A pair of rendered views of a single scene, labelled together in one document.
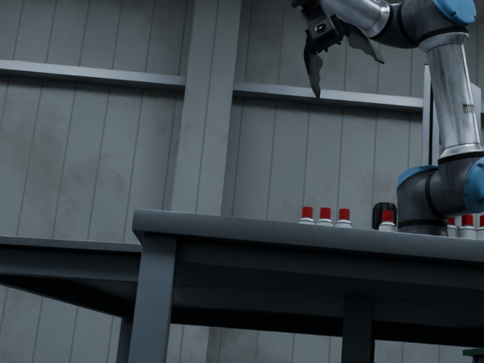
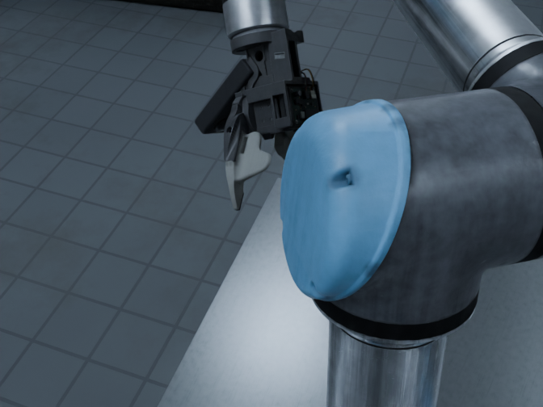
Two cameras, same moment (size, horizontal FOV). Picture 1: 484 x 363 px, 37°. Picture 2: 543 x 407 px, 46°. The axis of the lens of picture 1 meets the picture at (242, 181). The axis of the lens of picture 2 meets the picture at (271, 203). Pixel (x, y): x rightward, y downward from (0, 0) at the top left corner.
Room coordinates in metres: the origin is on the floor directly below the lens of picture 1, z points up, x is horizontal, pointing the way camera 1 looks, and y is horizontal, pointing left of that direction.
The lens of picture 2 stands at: (1.58, -0.73, 1.71)
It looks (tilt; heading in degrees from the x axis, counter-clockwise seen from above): 45 degrees down; 110
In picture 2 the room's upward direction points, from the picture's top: straight up
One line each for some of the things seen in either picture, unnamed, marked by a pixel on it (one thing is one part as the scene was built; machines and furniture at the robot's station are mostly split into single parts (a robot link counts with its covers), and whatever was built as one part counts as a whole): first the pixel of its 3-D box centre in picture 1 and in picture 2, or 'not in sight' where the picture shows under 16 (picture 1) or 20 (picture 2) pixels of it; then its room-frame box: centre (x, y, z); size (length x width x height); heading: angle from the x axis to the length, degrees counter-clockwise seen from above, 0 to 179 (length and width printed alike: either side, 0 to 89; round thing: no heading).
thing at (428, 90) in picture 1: (429, 174); not in sight; (2.01, -0.53, 1.17); 0.04 x 0.04 x 0.67; 79
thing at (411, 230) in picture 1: (422, 244); not in sight; (1.72, -0.44, 0.90); 0.15 x 0.15 x 0.10
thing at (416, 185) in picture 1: (423, 196); not in sight; (1.71, -0.44, 1.02); 0.13 x 0.12 x 0.14; 34
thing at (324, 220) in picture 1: (323, 240); not in sight; (2.21, -0.27, 0.98); 0.05 x 0.05 x 0.20
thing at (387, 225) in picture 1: (387, 244); not in sight; (2.18, -0.45, 0.98); 0.05 x 0.05 x 0.20
